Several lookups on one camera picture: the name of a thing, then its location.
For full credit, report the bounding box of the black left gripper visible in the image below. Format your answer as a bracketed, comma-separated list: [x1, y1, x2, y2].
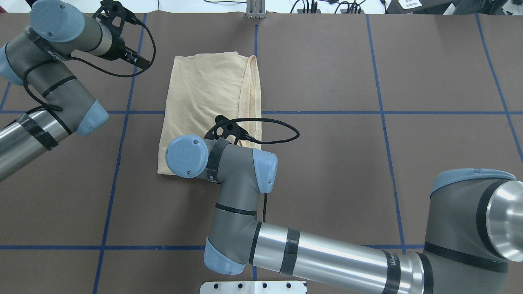
[93, 0, 151, 68]

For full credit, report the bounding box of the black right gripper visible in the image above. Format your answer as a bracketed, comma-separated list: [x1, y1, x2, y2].
[204, 115, 257, 145]

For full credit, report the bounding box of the beige long-sleeve printed shirt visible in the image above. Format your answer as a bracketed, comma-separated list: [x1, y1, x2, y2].
[157, 52, 262, 175]

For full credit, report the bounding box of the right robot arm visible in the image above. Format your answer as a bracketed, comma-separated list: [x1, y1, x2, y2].
[263, 114, 522, 254]

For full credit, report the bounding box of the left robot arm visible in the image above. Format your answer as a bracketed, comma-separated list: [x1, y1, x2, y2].
[0, 0, 153, 180]

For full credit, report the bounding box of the brown table mat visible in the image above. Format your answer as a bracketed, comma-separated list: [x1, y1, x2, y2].
[1, 11, 522, 294]

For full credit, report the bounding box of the aluminium frame post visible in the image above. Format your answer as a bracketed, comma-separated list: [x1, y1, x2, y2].
[245, 0, 266, 19]

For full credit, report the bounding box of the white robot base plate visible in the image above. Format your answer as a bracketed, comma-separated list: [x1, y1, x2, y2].
[199, 281, 308, 294]

